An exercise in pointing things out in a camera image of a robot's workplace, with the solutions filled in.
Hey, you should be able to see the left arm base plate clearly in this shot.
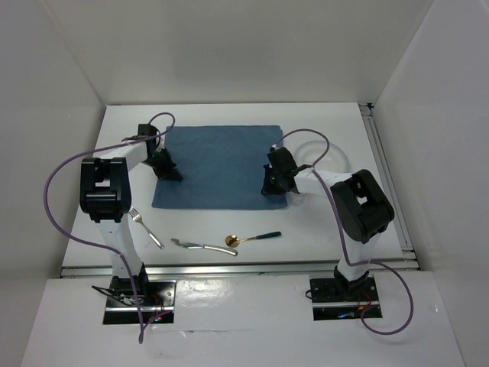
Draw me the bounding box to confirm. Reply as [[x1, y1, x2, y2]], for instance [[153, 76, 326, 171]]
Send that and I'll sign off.
[[92, 280, 176, 325]]

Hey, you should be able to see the silver knife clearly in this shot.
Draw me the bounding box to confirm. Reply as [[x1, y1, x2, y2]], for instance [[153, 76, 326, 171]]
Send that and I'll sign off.
[[171, 239, 238, 257]]

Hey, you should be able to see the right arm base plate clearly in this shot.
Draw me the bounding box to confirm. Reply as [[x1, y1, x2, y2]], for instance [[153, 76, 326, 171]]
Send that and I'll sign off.
[[305, 277, 383, 321]]

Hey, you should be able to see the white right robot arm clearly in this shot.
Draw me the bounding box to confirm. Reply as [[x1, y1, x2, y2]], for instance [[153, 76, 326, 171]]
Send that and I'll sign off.
[[261, 147, 395, 300]]

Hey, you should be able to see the aluminium rail right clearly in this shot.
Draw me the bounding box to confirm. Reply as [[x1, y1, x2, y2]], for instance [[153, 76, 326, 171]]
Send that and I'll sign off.
[[358, 103, 420, 271]]

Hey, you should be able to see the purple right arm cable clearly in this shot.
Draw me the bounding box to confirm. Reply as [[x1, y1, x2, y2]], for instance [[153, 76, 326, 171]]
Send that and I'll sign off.
[[274, 128, 416, 336]]

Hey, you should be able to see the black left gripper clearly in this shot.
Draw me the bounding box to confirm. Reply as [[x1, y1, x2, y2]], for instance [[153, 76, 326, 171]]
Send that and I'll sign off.
[[141, 148, 181, 182]]

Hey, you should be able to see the blue cloth placemat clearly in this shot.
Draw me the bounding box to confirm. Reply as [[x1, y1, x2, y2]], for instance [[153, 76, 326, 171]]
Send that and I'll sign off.
[[152, 125, 287, 210]]

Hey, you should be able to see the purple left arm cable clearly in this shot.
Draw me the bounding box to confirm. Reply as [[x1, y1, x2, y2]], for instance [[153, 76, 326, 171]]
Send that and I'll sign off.
[[42, 112, 176, 344]]

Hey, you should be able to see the silver fork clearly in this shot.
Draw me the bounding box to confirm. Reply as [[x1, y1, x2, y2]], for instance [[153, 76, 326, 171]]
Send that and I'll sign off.
[[128, 206, 165, 249]]

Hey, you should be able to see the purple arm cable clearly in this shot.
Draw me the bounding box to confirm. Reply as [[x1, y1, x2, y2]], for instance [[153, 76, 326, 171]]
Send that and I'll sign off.
[[42, 112, 176, 344], [274, 128, 416, 336]]

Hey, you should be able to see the white plate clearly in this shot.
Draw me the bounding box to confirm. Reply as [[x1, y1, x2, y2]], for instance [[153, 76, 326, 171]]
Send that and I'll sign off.
[[293, 140, 351, 173]]

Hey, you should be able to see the aluminium rail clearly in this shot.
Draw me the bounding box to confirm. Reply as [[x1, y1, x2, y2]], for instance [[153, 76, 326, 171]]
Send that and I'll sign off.
[[358, 103, 420, 271], [60, 259, 419, 278]]

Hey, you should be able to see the aluminium rail front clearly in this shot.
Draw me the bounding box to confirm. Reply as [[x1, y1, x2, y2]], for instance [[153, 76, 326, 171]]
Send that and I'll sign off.
[[60, 259, 419, 278]]

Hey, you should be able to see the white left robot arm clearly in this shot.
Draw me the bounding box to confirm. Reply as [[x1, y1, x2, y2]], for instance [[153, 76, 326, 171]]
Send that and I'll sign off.
[[79, 123, 183, 305]]

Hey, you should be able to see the gold spoon green handle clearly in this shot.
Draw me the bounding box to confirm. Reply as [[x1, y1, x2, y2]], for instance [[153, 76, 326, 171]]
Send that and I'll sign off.
[[225, 231, 282, 248]]

